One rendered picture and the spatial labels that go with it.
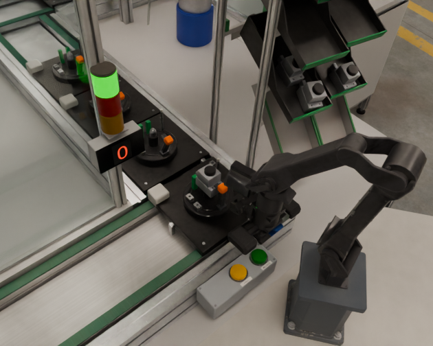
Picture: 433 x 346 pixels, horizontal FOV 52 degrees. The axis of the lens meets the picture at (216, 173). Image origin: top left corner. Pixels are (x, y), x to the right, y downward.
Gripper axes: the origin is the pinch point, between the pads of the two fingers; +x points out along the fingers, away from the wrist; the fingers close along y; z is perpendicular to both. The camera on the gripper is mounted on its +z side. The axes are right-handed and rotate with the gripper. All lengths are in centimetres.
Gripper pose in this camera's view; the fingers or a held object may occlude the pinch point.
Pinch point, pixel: (262, 235)
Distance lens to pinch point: 107.3
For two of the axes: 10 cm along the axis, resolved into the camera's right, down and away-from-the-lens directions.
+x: -0.5, 6.7, 7.4
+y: -7.4, 4.7, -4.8
